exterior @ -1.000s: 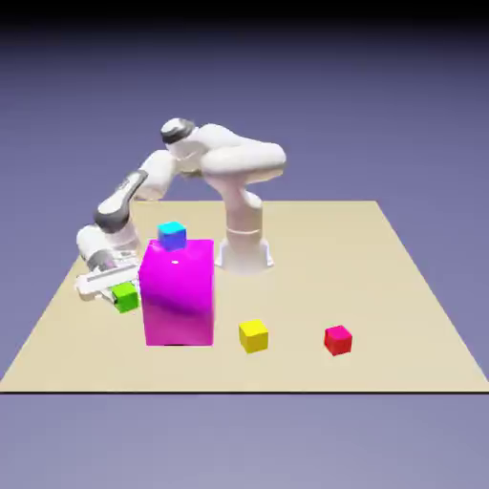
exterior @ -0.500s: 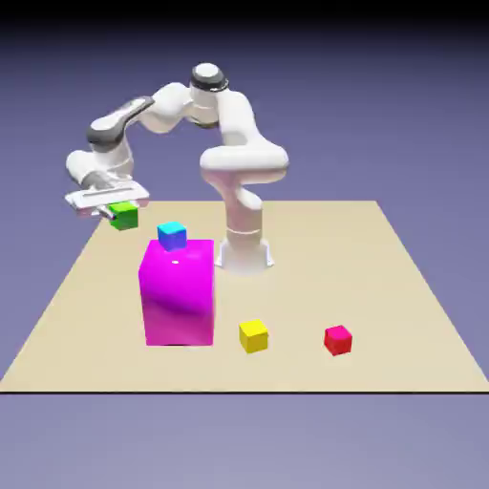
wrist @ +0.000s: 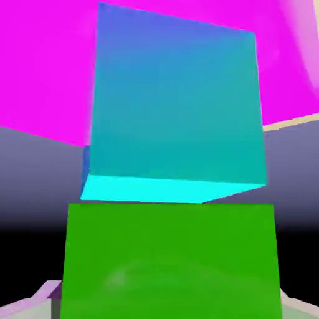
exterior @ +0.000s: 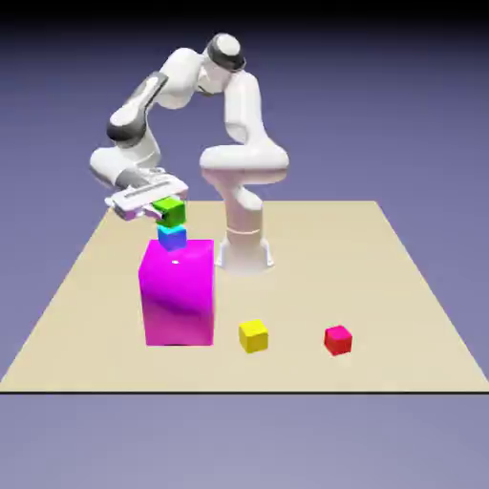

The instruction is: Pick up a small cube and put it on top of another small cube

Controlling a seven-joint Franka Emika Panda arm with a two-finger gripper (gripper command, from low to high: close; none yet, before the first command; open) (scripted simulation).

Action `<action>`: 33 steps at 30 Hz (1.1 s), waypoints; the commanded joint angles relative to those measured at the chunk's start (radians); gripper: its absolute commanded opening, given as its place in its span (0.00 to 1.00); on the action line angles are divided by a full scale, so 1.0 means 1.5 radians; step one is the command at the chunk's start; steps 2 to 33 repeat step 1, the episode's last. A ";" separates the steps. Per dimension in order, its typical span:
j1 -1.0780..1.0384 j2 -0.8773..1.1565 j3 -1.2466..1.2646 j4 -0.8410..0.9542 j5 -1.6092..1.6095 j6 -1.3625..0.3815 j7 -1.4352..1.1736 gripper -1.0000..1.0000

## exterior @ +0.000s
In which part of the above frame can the small yellow cube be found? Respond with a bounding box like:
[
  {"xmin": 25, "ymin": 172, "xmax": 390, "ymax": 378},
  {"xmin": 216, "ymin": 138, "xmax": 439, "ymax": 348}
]
[{"xmin": 238, "ymin": 319, "xmax": 269, "ymax": 354}]

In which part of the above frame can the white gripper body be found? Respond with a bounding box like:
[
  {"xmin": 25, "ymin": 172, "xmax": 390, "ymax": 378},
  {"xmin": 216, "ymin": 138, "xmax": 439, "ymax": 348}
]
[{"xmin": 104, "ymin": 177, "xmax": 190, "ymax": 222}]

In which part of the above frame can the small red cube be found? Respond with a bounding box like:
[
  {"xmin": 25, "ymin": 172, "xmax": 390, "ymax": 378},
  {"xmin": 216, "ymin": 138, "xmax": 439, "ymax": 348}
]
[{"xmin": 323, "ymin": 325, "xmax": 353, "ymax": 357}]

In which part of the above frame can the small blue cube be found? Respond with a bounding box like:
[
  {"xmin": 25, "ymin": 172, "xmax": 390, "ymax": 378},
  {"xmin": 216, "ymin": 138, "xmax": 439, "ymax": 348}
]
[{"xmin": 157, "ymin": 224, "xmax": 188, "ymax": 252}]

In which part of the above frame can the small green cube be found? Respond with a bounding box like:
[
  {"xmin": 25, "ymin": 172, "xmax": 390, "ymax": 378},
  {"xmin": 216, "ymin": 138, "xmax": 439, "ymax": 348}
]
[{"xmin": 152, "ymin": 196, "xmax": 187, "ymax": 226}]

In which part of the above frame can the large magenta box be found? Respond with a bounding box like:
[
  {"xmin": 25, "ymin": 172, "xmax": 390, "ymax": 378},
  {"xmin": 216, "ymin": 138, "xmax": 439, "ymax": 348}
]
[{"xmin": 138, "ymin": 239, "xmax": 216, "ymax": 348}]

